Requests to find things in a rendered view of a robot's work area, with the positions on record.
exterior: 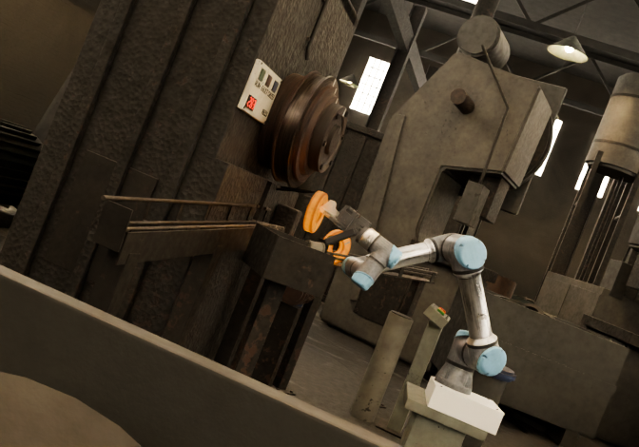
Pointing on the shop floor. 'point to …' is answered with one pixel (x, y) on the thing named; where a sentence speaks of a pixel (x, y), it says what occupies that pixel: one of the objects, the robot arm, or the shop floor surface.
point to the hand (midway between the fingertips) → (318, 206)
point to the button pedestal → (416, 370)
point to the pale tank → (609, 137)
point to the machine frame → (171, 126)
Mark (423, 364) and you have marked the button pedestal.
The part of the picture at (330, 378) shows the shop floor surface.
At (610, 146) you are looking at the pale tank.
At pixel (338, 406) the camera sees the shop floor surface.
